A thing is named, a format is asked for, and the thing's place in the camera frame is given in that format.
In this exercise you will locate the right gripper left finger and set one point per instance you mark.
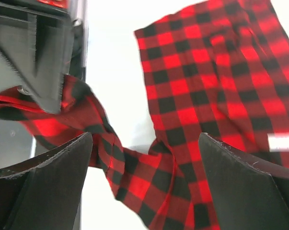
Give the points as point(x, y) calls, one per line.
point(43, 193)

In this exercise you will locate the red black plaid shirt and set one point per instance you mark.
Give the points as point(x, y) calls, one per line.
point(219, 67)

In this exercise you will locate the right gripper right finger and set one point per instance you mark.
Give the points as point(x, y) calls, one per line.
point(248, 192)

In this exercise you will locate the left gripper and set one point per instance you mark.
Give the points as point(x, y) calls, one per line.
point(39, 41)

